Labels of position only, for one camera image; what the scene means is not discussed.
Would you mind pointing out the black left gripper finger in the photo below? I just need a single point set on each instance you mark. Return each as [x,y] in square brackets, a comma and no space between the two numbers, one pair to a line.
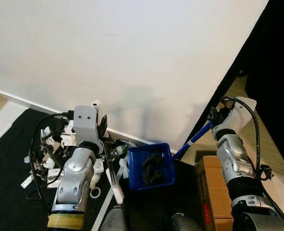
[104,121]

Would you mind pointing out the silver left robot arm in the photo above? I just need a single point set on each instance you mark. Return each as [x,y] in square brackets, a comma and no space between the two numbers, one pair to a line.
[77,173]

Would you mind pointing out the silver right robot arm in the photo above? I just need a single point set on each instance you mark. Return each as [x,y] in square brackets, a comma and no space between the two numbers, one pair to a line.
[233,159]

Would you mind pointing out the clear plastic bottle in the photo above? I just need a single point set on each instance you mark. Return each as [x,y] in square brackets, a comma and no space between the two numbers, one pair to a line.
[119,151]

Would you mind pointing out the black caster wheel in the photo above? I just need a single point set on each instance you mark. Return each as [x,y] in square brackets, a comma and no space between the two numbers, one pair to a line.
[241,73]

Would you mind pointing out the black furniture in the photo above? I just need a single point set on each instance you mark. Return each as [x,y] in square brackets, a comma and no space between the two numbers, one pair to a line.
[277,96]

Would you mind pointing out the black fluffy debris clump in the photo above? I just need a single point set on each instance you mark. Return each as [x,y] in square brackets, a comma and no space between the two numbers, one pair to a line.
[152,169]

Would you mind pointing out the brown cardboard box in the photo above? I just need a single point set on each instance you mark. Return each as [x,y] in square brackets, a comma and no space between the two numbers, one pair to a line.
[212,187]

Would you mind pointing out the grey left robot leg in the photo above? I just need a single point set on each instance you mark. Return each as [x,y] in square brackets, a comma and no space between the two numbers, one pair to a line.
[114,219]

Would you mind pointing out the grey robot leg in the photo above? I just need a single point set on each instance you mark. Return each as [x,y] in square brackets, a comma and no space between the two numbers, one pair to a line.
[114,219]
[185,224]

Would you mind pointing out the white paper scrap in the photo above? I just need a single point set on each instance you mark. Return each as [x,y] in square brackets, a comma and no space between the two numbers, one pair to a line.
[27,181]

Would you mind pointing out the grey right robot leg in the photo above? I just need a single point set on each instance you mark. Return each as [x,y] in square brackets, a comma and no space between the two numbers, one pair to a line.
[185,224]

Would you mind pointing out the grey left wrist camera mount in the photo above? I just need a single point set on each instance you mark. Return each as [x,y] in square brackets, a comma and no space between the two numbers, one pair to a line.
[86,125]

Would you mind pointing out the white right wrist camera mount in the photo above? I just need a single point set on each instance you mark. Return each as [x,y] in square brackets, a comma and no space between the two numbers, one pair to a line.
[240,118]

